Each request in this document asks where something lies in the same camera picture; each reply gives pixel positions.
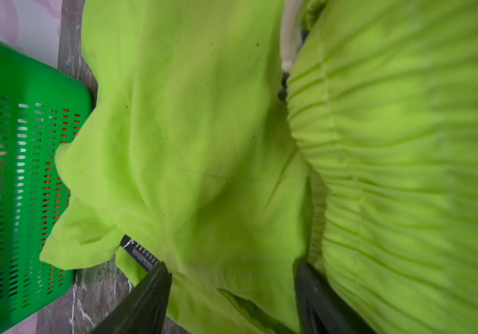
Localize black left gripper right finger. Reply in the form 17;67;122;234
295;263;375;334

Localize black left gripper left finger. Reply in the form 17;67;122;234
91;263;172;334

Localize lime green garment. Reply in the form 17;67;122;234
40;1;478;333

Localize green plastic basket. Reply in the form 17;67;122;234
0;42;92;333

